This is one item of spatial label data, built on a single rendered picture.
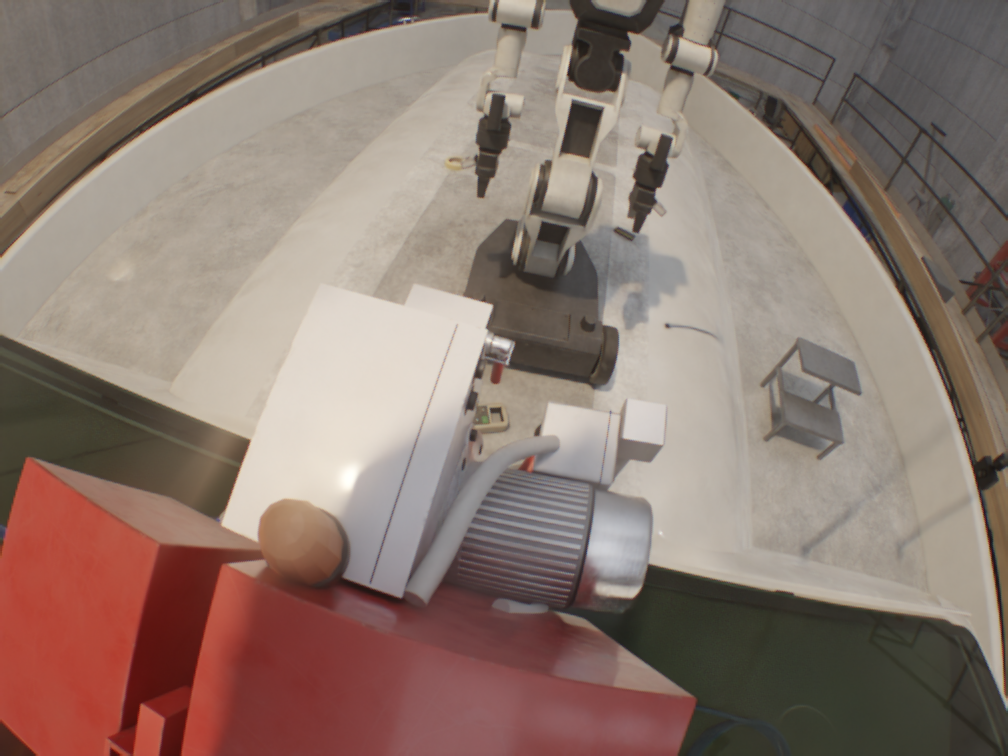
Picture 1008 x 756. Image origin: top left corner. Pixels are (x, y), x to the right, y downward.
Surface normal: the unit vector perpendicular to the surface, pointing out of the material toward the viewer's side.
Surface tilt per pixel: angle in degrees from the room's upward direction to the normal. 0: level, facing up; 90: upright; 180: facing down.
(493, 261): 0
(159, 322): 0
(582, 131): 80
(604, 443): 14
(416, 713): 20
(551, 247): 30
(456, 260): 0
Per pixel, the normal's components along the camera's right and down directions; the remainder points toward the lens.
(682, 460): 0.36, -0.52
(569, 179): -0.05, 0.48
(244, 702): 0.07, -0.30
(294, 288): -0.01, -0.62
